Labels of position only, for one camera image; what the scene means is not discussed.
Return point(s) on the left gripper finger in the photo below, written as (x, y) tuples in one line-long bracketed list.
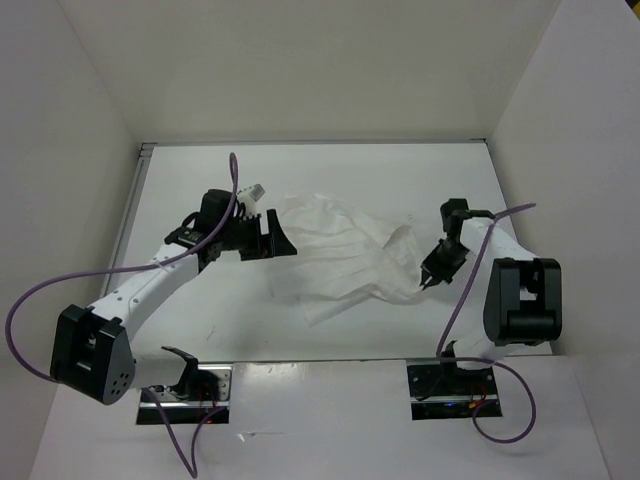
[(280, 245), (273, 222)]

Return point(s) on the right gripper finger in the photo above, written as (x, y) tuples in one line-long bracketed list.
[(425, 278), (436, 280)]

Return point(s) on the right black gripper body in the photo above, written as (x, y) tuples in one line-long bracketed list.
[(446, 258)]

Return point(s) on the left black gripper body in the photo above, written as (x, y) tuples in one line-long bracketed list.
[(244, 235)]

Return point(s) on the white pleated skirt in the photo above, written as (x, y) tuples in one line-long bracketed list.
[(346, 256)]

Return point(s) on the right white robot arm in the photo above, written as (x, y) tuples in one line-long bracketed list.
[(523, 299)]

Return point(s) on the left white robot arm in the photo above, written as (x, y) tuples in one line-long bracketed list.
[(92, 351)]

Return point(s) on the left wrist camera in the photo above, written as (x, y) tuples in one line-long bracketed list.
[(247, 200)]

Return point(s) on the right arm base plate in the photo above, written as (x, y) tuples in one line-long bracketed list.
[(444, 391)]

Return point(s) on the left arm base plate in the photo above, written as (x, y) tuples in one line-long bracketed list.
[(206, 400)]

